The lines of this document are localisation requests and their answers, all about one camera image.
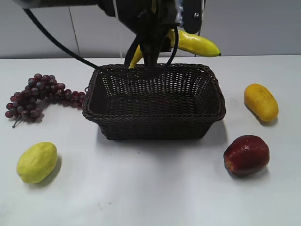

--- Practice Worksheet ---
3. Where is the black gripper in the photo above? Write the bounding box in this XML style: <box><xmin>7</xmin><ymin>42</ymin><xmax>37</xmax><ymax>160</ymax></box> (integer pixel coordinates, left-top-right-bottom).
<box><xmin>97</xmin><ymin>0</ymin><xmax>203</xmax><ymax>73</ymax></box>

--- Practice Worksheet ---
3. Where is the yellow banana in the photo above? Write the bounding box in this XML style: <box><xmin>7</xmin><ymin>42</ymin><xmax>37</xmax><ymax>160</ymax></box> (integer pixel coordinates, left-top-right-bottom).
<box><xmin>129</xmin><ymin>29</ymin><xmax>221</xmax><ymax>69</ymax></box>

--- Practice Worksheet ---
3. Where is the black wicker basket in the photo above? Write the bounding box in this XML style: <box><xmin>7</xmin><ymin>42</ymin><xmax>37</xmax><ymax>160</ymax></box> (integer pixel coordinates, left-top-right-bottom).
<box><xmin>82</xmin><ymin>64</ymin><xmax>226</xmax><ymax>140</ymax></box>

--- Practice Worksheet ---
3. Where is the orange mango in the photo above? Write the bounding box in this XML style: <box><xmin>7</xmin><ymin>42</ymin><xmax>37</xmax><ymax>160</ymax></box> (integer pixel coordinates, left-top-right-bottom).
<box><xmin>244</xmin><ymin>83</ymin><xmax>279</xmax><ymax>122</ymax></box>

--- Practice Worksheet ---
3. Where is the red grape bunch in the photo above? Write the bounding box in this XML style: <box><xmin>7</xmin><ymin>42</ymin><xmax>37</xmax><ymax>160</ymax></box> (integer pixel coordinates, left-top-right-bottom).
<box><xmin>5</xmin><ymin>73</ymin><xmax>87</xmax><ymax>128</ymax></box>

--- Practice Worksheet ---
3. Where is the red apple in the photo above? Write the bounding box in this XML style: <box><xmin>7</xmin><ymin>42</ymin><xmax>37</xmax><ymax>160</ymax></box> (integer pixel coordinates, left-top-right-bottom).
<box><xmin>223</xmin><ymin>135</ymin><xmax>270</xmax><ymax>177</ymax></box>

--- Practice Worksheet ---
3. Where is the yellow lemon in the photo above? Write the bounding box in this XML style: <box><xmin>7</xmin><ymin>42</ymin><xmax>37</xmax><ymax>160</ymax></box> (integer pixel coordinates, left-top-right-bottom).
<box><xmin>16</xmin><ymin>142</ymin><xmax>58</xmax><ymax>184</ymax></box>

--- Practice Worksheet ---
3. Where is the black cable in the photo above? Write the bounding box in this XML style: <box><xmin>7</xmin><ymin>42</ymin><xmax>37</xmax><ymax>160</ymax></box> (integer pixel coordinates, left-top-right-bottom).
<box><xmin>22</xmin><ymin>8</ymin><xmax>179</xmax><ymax>71</ymax></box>

